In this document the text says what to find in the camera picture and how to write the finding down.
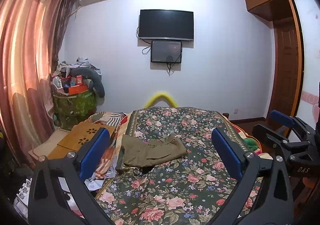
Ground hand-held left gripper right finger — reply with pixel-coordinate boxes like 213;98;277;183
211;127;294;225

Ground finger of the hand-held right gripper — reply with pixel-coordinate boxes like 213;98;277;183
270;109;313;138
251;124;305;152

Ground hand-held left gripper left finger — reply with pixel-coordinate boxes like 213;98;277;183
27;127;111;225

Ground olive green pants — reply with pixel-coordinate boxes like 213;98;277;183
115;134;187;172

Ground wooden lap table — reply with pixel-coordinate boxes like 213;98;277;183
57;125;117;152

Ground white plastic bag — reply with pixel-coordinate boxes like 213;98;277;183
84;172;118;190

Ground striped cloth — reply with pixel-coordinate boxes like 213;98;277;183
94;112;130;128

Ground wooden door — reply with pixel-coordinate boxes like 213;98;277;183
266;18;300;120

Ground orange box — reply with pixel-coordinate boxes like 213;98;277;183
67;85;88;95

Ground dark floral blanket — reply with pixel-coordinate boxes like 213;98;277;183
95;106;265;225

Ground grey bolster cushion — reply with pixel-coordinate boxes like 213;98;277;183
70;67;105;97

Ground bedside clutter pile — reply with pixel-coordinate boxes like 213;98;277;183
14;177;33;215

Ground pile of clothes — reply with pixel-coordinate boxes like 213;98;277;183
52;57;102;78

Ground yellow plush cushion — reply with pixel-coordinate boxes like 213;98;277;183
144;91;179;108

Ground pink curtain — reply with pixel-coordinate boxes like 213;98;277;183
0;0;75;165

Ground black cable under monitor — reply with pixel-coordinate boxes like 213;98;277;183
166;56;175;75

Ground looped cable beside monitor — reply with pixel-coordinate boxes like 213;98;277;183
142;40;152;55

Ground small black wall monitor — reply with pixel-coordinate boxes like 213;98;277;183
150;40;182;63

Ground large black wall television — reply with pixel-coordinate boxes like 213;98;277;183
139;9;195;41

